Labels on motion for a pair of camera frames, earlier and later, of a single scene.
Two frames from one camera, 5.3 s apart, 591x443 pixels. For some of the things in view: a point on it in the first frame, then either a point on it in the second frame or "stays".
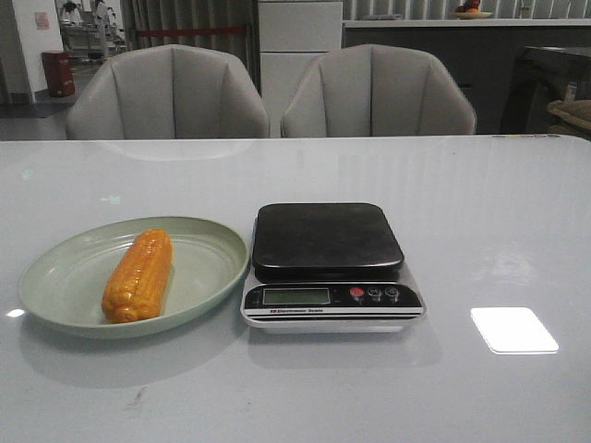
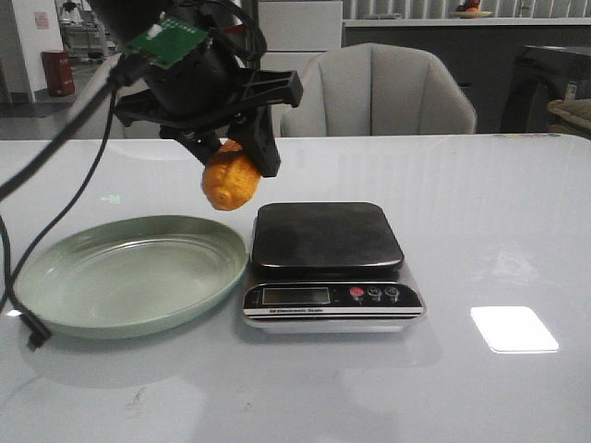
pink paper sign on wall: x=42 y=20 stays
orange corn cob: x=136 y=288 → x=230 y=180
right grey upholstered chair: x=372 y=89 stays
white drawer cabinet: x=293 y=35 stays
